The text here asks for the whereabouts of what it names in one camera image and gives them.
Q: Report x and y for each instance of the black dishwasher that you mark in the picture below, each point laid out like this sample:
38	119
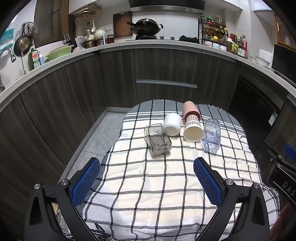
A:
254	102

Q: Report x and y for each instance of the clear bluish plastic cup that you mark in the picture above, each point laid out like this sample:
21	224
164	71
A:
211	136

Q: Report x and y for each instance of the metal faucet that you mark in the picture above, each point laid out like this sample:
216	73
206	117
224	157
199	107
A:
10	52

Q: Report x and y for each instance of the green plastic basin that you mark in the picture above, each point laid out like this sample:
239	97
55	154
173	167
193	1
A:
60	53

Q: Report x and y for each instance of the gas stove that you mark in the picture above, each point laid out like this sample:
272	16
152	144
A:
189	39

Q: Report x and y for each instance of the black range hood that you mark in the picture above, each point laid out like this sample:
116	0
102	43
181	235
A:
166	4

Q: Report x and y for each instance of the white teapot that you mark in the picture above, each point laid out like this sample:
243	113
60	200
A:
100	33

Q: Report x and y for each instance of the green dish soap bottle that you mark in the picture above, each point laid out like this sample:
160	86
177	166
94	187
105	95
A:
34	59

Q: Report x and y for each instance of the stack of white bowls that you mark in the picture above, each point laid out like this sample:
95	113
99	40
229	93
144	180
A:
260	61

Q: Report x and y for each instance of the dark wood kitchen cabinets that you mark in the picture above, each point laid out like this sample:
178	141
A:
69	92

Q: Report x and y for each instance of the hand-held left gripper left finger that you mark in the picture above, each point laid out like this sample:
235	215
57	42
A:
85	182

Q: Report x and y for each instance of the metal pot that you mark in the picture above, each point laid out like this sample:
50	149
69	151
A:
89	44

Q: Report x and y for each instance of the dark sauce bottle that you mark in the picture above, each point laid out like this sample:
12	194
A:
242	48

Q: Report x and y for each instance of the blue white bottle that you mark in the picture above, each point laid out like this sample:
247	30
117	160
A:
42	59

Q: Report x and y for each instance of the pink patterned cup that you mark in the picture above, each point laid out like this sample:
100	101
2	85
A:
192	126

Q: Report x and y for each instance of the brown wooden cutting board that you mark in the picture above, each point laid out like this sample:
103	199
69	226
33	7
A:
121	24

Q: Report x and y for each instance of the wooden shelf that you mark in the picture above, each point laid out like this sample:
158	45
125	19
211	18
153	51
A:
285	30

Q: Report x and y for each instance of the hanging frying pan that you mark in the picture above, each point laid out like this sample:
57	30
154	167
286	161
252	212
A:
22	45

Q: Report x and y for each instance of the white cup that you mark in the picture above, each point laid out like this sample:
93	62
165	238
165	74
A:
172	124

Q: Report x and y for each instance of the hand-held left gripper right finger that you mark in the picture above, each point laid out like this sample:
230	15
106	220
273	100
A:
208	183

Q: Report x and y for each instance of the dark wood upper cabinet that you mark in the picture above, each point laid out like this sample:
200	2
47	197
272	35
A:
49	23

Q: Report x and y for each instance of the black microwave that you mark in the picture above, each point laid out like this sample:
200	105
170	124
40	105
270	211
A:
284	62

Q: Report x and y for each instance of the person's right forearm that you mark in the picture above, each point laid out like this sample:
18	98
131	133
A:
286	222

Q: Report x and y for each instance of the square clear glass cup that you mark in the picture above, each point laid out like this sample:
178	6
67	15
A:
157	141

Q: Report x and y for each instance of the black wok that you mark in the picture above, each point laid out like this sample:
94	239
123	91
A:
146	27

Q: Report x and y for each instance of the white black checked tablecloth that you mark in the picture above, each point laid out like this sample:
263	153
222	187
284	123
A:
150	185

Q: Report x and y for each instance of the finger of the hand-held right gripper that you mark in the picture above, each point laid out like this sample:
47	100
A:
291	151

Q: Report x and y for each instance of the white ladle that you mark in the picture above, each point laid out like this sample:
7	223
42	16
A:
93	27

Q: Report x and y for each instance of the knife set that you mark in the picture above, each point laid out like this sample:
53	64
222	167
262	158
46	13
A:
67	39

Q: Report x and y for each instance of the red glass jar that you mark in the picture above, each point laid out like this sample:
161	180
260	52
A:
110	39

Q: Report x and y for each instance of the zebra striped cloth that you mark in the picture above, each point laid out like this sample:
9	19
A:
104	234

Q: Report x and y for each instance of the hanging metal strainer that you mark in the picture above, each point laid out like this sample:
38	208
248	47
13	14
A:
26	29

